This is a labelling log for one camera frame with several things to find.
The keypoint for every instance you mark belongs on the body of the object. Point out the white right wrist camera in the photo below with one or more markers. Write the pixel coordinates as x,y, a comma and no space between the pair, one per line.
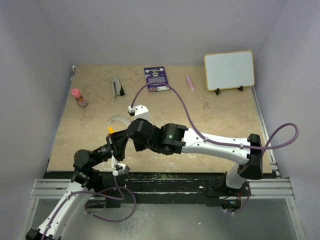
139,112

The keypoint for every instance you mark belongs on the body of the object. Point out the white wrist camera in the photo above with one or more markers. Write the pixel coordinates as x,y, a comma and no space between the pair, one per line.
139,112
119,168

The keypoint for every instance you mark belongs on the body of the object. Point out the grey black stapler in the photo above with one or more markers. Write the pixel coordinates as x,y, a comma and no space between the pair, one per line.
117,87

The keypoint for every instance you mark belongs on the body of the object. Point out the purple printed card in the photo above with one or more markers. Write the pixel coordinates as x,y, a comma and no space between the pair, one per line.
156,78

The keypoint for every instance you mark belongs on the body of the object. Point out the pink eraser stick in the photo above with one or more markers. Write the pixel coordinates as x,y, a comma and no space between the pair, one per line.
190,83

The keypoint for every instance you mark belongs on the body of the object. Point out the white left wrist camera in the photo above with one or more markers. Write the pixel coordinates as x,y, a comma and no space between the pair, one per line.
119,168

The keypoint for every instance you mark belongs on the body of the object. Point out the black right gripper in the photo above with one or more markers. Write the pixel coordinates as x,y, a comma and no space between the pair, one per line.
139,147

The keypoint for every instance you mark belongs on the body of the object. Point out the small whiteboard on stand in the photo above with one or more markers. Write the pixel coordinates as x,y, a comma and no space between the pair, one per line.
229,70

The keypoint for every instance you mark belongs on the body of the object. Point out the pink capped small bottle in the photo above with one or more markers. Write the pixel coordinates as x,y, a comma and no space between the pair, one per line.
76,93

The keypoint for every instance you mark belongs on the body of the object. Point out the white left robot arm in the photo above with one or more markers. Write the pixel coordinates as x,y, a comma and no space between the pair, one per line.
84,183

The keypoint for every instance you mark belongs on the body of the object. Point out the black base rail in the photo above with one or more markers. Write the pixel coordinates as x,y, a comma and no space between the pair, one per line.
181,188

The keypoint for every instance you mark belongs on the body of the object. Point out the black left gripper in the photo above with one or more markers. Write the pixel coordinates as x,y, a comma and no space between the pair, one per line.
116,143

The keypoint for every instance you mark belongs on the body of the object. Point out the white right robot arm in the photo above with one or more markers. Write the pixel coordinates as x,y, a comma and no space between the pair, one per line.
178,139

